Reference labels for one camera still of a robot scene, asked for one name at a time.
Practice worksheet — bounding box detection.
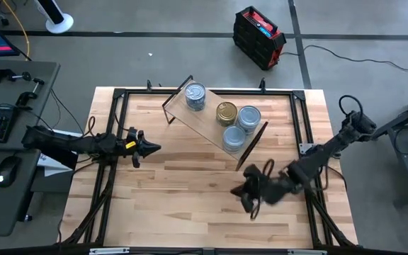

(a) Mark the black flat box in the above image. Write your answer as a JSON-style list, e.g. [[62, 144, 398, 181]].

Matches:
[[37, 150, 79, 171]]

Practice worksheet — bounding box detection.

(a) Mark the white round-base stand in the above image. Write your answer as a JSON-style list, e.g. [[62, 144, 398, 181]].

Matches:
[[33, 0, 74, 35]]

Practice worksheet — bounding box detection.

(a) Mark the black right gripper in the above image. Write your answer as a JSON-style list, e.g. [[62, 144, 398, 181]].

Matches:
[[231, 164, 299, 213]]

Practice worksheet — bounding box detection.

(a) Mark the red black tool case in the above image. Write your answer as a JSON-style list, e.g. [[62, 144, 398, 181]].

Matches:
[[232, 5, 288, 71]]

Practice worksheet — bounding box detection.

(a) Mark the wooden shelf black frame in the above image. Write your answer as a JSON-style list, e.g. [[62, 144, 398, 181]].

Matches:
[[161, 73, 270, 173]]

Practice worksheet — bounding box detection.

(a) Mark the silver metal bracket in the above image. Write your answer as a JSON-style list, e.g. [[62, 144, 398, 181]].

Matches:
[[287, 249, 328, 255], [89, 247, 130, 255]]

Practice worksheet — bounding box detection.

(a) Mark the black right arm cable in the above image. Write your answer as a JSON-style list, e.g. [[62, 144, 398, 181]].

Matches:
[[338, 94, 365, 118]]

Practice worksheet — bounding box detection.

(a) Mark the white paper sheet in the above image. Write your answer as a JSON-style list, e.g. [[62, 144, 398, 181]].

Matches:
[[36, 155, 74, 178]]

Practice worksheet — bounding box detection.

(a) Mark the black computer mouse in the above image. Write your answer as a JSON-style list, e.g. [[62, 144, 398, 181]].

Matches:
[[0, 155, 23, 188]]

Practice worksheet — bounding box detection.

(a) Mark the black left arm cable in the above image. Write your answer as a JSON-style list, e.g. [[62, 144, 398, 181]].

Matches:
[[86, 115, 96, 138]]

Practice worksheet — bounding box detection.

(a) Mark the black metal table frame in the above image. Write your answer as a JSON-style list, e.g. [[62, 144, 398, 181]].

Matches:
[[59, 86, 359, 249]]

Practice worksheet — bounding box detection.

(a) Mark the yellow cable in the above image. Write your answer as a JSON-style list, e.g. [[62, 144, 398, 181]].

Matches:
[[0, 0, 31, 62]]

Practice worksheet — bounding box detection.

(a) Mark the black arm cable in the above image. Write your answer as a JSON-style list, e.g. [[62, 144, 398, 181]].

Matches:
[[338, 94, 365, 118], [86, 115, 96, 138]]

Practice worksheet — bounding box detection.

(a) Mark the black floor cable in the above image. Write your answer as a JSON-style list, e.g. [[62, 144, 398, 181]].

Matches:
[[280, 44, 408, 74]]

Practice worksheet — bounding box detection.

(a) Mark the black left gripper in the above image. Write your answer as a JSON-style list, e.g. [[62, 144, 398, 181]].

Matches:
[[118, 127, 162, 169]]

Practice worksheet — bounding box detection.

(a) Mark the black desk clamp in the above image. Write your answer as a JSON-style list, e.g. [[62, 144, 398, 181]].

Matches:
[[0, 65, 33, 85], [14, 77, 45, 108]]

